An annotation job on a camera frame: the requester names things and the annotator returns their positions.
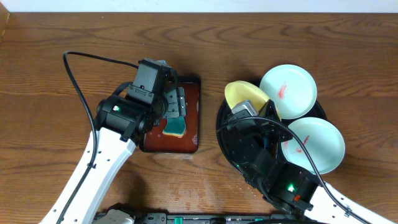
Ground green yellow sponge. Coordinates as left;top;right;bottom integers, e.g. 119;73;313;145
162;116;187;138

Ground yellow plate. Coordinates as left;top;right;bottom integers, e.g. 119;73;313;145
224;80;270;115

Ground pale green plate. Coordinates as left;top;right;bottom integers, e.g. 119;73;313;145
259;64;317;119
282;117;345;174

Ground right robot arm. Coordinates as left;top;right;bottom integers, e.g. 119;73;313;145
216;100;389;223

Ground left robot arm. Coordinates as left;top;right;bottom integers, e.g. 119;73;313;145
42;58;178;223

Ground rectangular black red tray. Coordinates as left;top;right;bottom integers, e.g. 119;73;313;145
139;77;201;154

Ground round black tray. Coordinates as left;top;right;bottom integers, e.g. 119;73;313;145
215;78;328;187

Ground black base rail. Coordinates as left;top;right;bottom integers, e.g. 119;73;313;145
93;203;312;224

